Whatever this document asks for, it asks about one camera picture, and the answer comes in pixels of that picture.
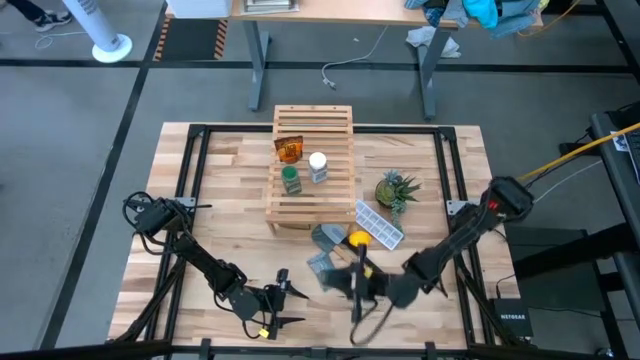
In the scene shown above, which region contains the pile of blue clothes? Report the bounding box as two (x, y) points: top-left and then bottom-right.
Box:
(403, 0), (545, 41)

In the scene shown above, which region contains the white cloth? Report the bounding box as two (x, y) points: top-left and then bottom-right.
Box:
(405, 25), (462, 60)

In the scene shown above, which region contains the oregano jar with green lid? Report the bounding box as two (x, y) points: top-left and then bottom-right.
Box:
(280, 165), (304, 197)

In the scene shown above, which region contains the white ice cube tray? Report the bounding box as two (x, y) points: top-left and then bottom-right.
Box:
(353, 199), (406, 252)

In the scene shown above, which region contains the spice jar with white lid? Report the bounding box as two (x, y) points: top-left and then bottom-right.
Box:
(307, 151), (330, 185)

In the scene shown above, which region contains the wooden slatted shelf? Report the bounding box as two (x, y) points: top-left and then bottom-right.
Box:
(264, 104), (358, 234)

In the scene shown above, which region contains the stack of papers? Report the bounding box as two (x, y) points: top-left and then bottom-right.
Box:
(241, 0), (302, 16)

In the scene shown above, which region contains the grey floor cable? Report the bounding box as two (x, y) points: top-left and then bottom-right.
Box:
(320, 24), (391, 92)

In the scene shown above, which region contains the orange taco seasoning packet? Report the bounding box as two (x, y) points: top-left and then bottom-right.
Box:
(273, 134), (306, 166)

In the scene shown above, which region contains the yellow lemon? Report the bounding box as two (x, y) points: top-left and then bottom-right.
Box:
(347, 230), (373, 250)

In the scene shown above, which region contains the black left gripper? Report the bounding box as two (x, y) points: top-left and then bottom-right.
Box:
(229, 267), (311, 342)

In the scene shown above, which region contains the wooden desk with grey legs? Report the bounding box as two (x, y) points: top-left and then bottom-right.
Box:
(231, 0), (545, 122)

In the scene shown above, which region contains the white tower fan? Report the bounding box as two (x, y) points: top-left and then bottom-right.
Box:
(59, 0), (134, 65)

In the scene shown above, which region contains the black network switch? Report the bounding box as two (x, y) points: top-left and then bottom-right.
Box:
(489, 297), (535, 339)

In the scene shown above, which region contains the hazard striped floor mat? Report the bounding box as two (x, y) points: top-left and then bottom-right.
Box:
(151, 17), (229, 63)

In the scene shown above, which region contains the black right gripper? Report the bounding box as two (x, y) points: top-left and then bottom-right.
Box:
(323, 241), (402, 326)

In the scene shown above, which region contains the walking person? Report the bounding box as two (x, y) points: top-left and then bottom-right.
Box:
(3, 0), (74, 34)

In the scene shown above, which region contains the black side desk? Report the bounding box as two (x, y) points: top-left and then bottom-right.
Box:
(588, 101), (640, 331)

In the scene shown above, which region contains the green black pepper tin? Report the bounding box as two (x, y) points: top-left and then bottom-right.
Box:
(319, 267), (357, 298)

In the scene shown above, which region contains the black table frame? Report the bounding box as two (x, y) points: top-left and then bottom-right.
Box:
(107, 122), (531, 360)

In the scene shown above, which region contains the white storage box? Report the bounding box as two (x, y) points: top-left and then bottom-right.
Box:
(164, 0), (234, 20)

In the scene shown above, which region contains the potted green succulent plant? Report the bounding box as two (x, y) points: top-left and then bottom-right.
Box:
(374, 169), (423, 229)

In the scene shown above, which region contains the white floor cable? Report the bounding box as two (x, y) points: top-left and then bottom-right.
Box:
(32, 30), (87, 51)

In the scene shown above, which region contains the yellow cable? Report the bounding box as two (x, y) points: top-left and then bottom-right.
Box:
(517, 121), (640, 182)

